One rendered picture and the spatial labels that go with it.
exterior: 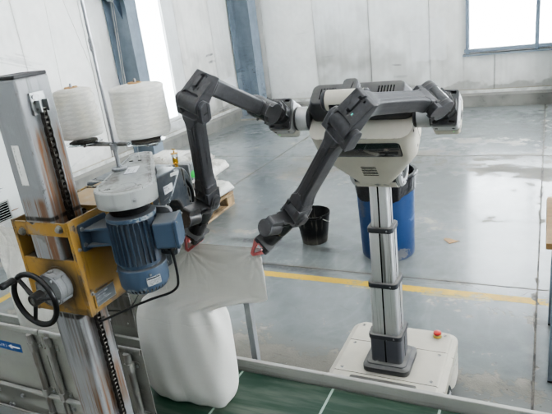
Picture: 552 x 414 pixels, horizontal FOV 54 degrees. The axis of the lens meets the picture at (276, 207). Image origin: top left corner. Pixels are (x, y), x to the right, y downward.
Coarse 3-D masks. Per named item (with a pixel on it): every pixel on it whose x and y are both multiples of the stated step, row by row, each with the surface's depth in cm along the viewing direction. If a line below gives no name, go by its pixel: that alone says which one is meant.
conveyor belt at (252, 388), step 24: (240, 384) 231; (264, 384) 229; (288, 384) 227; (312, 384) 225; (168, 408) 222; (192, 408) 220; (216, 408) 218; (240, 408) 217; (264, 408) 215; (288, 408) 213; (312, 408) 212; (336, 408) 210; (360, 408) 208; (384, 408) 207; (408, 408) 205; (432, 408) 204
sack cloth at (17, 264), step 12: (0, 228) 245; (12, 228) 240; (0, 240) 248; (12, 240) 244; (0, 252) 250; (12, 252) 246; (12, 264) 245; (24, 264) 244; (12, 276) 244; (12, 300) 246; (24, 300) 241; (48, 312) 235; (24, 324) 248
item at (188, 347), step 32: (192, 256) 202; (224, 256) 196; (256, 256) 189; (160, 288) 215; (192, 288) 208; (224, 288) 201; (256, 288) 194; (160, 320) 212; (192, 320) 205; (224, 320) 211; (160, 352) 217; (192, 352) 210; (224, 352) 210; (160, 384) 225; (192, 384) 216; (224, 384) 213
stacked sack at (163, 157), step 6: (162, 150) 569; (168, 150) 567; (174, 150) 568; (180, 150) 559; (186, 150) 558; (156, 156) 551; (162, 156) 546; (168, 156) 544; (180, 156) 537; (186, 156) 536; (156, 162) 540; (162, 162) 537; (168, 162) 533
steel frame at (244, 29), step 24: (120, 0) 710; (240, 0) 982; (120, 24) 723; (240, 24) 998; (144, 48) 733; (240, 48) 1016; (120, 72) 743; (144, 72) 736; (240, 72) 1029; (264, 96) 1037
